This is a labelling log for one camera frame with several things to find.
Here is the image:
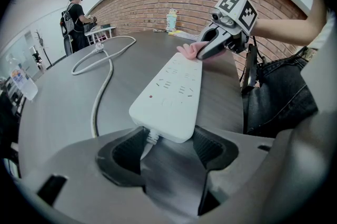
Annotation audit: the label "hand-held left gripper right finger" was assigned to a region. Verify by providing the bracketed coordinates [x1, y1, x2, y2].
[193, 125, 275, 216]

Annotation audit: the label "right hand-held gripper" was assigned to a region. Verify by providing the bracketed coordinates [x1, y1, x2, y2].
[196, 0, 259, 60]

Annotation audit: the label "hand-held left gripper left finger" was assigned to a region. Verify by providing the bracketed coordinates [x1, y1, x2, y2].
[15, 126, 197, 224]

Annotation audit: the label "pink cloth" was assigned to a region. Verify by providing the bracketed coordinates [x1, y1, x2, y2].
[176, 41, 227, 63]

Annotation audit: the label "white power strip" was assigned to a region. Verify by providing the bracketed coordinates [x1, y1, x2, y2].
[128, 52, 204, 144]

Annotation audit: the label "person's right forearm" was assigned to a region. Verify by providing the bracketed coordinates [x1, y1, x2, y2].
[251, 0, 329, 46]

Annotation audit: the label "yellow-edged booklet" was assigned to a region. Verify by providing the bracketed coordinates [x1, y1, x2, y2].
[167, 30, 200, 42]

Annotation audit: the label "cartoon figure drink bottle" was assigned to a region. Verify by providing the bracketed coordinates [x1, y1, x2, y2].
[165, 8, 179, 33]

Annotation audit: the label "black jeans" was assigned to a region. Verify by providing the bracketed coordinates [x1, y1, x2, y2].
[241, 46, 319, 137]

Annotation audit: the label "patterned belt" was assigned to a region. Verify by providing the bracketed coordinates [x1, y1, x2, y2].
[300, 46, 318, 61]

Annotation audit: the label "clear plastic water bottle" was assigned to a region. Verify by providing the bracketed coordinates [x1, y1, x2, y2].
[9, 59, 39, 101]

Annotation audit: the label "small white table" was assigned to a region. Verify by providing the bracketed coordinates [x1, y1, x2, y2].
[84, 25, 116, 45]

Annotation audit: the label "white printed t-shirt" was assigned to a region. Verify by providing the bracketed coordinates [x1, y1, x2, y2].
[314, 8, 337, 50]

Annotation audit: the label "black coat rack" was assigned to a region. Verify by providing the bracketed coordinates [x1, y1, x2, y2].
[34, 29, 53, 69]

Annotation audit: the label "black hanging strap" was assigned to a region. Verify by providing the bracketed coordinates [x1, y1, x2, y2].
[240, 35, 267, 94]

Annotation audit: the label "white power cable with plug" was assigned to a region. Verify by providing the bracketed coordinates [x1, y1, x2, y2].
[71, 35, 162, 160]

